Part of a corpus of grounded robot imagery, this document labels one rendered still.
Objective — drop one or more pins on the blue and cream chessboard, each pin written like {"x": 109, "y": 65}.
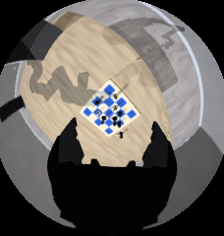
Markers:
{"x": 105, "y": 106}

